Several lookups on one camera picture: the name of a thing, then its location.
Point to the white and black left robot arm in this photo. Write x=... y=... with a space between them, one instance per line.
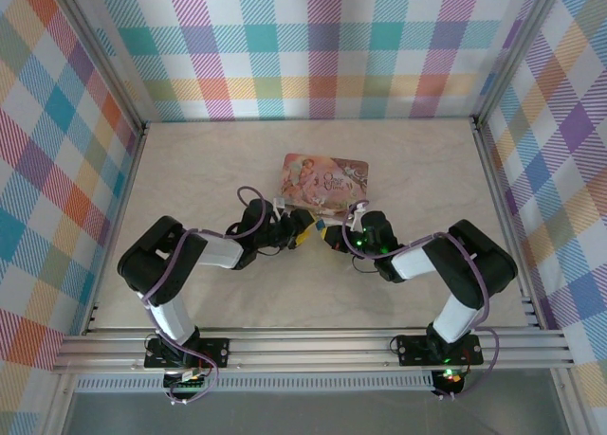
x=218 y=252

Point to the aluminium frame post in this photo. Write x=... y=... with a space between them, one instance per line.
x=105 y=58
x=516 y=51

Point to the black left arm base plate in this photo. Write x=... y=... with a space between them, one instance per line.
x=215 y=352

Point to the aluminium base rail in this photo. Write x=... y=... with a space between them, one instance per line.
x=308 y=349

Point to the pink decorated tin box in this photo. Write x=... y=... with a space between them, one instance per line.
x=322 y=179

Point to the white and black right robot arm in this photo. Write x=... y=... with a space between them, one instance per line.
x=455 y=316

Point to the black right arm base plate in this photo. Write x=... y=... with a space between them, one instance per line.
x=412 y=349

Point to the aluminium side rail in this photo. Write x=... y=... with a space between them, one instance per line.
x=499 y=193
x=125 y=193

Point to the grey metal panel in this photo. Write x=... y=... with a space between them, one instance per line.
x=308 y=413

